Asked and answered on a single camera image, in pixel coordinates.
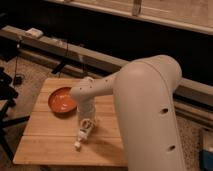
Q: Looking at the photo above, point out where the black tripod stand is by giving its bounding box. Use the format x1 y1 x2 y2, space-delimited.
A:
0 67 29 160

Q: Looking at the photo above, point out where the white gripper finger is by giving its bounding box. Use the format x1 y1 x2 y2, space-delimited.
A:
90 117 98 128
79 119 85 128

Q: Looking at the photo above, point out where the white box on ledge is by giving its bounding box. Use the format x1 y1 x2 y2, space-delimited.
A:
26 28 43 38

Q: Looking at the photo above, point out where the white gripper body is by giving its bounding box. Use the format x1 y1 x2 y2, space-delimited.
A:
77 99 96 120

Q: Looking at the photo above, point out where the blue bin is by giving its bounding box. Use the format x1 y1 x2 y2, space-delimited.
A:
199 129 213 171

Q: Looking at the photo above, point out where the white plastic bottle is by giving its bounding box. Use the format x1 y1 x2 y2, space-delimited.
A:
74 118 94 151

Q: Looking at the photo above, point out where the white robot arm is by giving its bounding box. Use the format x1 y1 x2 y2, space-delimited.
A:
70 55 186 171

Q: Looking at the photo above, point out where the black power adapter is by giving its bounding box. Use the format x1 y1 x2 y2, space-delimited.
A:
13 76 22 85

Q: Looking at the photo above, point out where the orange ceramic bowl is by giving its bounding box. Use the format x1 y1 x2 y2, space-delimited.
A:
48 87 77 114

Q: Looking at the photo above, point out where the black cable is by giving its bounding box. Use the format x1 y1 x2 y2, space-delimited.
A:
13 36 23 78

